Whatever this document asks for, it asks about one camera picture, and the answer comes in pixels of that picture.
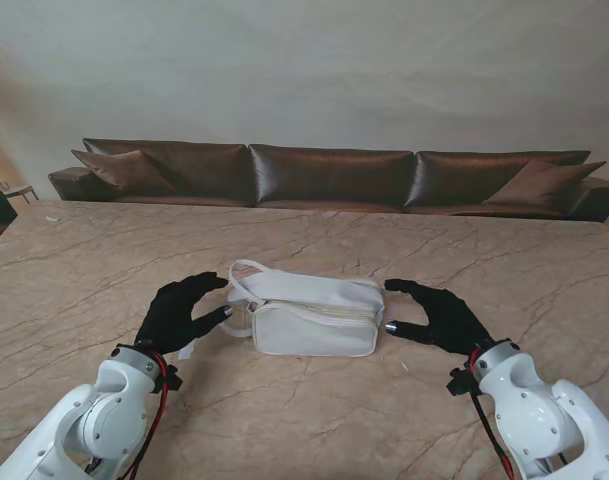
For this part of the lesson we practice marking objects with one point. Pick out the brown leather sofa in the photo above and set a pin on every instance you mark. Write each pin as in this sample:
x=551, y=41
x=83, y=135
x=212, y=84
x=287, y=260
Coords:
x=329, y=175

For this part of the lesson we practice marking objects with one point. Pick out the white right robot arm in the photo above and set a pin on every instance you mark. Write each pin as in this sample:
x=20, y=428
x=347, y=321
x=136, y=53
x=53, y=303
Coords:
x=539, y=420

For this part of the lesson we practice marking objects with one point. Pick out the clear plastic brush sleeve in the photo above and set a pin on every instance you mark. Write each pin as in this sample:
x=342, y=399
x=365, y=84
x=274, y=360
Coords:
x=186, y=352

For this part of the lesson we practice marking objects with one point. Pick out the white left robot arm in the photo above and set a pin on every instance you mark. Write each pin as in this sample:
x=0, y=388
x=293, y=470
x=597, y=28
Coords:
x=79, y=425

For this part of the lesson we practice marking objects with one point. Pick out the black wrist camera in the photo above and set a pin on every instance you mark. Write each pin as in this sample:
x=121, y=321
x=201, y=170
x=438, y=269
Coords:
x=173, y=380
x=459, y=382

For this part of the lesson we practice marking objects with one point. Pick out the grey side chair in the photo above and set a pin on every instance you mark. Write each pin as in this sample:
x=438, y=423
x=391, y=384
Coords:
x=19, y=189

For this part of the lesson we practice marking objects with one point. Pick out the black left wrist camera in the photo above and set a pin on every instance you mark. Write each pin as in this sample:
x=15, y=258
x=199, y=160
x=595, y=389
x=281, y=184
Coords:
x=173, y=380

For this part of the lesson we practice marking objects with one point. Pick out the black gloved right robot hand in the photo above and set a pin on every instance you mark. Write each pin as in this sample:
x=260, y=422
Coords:
x=444, y=320

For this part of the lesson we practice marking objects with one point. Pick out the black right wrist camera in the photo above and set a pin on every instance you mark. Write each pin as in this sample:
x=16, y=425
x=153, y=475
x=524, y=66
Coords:
x=459, y=382

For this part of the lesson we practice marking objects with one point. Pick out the cream white cosmetics bag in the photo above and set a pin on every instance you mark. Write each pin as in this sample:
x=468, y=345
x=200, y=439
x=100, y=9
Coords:
x=314, y=320

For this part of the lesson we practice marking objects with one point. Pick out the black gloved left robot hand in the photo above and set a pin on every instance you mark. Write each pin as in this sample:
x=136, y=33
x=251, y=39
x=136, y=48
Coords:
x=176, y=315

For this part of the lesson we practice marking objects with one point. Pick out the brown sofa pillow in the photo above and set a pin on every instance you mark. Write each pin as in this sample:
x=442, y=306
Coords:
x=121, y=170
x=541, y=182

